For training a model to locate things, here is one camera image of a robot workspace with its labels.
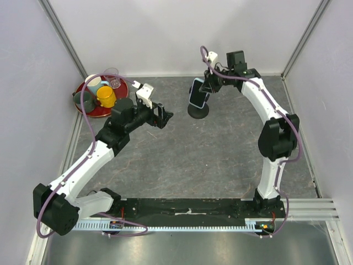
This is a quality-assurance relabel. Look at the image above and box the phone with light blue case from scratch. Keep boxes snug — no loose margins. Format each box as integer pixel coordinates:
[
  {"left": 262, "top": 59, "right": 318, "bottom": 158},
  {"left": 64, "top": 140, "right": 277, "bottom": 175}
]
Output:
[{"left": 189, "top": 78, "right": 209, "bottom": 109}]

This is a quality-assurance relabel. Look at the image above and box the yellow mug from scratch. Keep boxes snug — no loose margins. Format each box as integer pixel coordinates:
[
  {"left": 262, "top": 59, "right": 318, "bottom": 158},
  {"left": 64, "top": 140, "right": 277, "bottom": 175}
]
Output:
[{"left": 97, "top": 86, "right": 116, "bottom": 108}]

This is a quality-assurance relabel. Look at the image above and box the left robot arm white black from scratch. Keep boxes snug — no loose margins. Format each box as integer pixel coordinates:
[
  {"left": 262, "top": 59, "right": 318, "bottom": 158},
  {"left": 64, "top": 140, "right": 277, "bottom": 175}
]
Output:
[{"left": 33, "top": 98, "right": 174, "bottom": 239}]

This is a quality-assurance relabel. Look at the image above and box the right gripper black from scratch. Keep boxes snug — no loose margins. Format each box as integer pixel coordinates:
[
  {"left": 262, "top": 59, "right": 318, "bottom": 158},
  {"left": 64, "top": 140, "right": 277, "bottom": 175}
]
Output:
[{"left": 200, "top": 65, "right": 234, "bottom": 94}]

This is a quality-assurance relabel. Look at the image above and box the black phone stand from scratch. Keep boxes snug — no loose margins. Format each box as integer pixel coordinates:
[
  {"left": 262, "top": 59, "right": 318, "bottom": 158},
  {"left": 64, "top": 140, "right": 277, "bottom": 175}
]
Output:
[{"left": 187, "top": 102, "right": 209, "bottom": 119}]

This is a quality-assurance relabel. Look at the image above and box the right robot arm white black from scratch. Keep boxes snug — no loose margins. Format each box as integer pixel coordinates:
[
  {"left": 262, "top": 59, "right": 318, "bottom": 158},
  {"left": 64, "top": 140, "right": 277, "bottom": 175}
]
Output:
[{"left": 200, "top": 46, "right": 302, "bottom": 218}]

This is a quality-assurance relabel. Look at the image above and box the dark green mug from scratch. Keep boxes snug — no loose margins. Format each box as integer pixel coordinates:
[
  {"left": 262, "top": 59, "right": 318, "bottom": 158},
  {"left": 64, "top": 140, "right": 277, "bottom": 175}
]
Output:
[{"left": 72, "top": 91, "right": 96, "bottom": 113}]

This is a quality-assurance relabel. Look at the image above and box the red round tray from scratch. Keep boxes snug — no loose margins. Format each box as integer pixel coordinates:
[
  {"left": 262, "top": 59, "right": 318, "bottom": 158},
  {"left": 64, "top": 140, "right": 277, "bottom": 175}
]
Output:
[{"left": 74, "top": 80, "right": 129, "bottom": 118}]

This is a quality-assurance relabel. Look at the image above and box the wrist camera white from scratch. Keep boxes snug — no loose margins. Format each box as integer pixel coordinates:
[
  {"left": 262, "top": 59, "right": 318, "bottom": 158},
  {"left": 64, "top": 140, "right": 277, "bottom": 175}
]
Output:
[
  {"left": 132, "top": 81, "right": 154, "bottom": 109},
  {"left": 206, "top": 51, "right": 218, "bottom": 68}
]

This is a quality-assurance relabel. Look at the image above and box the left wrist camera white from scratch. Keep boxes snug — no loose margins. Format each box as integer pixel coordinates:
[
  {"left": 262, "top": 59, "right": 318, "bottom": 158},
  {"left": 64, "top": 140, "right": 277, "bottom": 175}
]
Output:
[{"left": 132, "top": 81, "right": 154, "bottom": 109}]

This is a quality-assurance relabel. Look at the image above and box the white cup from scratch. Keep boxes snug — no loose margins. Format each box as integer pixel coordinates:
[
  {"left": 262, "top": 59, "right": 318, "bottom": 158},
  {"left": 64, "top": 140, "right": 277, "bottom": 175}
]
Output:
[{"left": 85, "top": 75, "right": 103, "bottom": 94}]

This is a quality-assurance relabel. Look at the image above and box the light blue cable duct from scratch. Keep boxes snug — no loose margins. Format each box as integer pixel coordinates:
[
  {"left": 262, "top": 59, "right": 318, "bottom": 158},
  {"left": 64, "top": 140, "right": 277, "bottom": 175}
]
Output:
[{"left": 72, "top": 218, "right": 269, "bottom": 232}]

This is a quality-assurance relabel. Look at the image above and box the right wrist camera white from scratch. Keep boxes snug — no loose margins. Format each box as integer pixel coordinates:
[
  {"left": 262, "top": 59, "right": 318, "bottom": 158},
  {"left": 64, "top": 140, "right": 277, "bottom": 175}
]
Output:
[{"left": 206, "top": 51, "right": 218, "bottom": 68}]

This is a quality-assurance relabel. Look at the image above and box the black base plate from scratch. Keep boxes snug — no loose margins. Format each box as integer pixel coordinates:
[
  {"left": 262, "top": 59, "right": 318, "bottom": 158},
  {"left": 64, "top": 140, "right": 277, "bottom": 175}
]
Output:
[{"left": 108, "top": 198, "right": 285, "bottom": 227}]

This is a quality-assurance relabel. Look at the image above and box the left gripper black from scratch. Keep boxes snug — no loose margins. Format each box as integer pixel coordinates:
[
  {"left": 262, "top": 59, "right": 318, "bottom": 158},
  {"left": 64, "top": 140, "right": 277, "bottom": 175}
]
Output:
[{"left": 125, "top": 99, "right": 174, "bottom": 133}]

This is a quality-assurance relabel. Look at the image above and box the clear glass tumbler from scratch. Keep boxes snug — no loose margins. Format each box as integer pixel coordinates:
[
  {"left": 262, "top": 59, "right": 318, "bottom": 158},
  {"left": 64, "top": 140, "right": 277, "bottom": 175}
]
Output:
[{"left": 104, "top": 67, "right": 121, "bottom": 89}]

